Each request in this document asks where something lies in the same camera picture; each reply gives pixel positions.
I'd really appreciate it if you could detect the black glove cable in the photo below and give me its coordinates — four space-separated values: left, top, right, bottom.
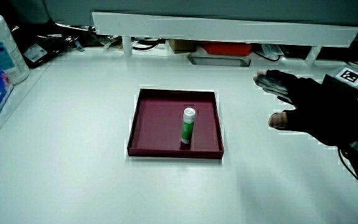
337 147 358 189

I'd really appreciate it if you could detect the person's right hand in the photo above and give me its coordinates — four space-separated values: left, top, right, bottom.
253 66 358 148

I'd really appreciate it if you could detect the white monitor riser shelf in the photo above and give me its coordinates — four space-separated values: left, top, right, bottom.
91 11 358 66

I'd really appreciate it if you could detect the maroon square tray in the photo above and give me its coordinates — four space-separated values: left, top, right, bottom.
127 88 225 160

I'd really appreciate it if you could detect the black plastic bag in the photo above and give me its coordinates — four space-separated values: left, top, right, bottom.
11 22 83 69

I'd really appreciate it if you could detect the brown cardboard box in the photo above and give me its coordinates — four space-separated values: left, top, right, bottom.
168 39 197 55

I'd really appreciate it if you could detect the green and white glue stick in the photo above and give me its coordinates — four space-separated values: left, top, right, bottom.
180 106 196 145

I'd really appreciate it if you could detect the orange box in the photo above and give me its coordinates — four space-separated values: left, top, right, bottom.
201 42 253 57

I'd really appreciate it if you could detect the grey flat tray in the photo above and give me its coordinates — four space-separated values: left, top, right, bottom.
187 53 252 68

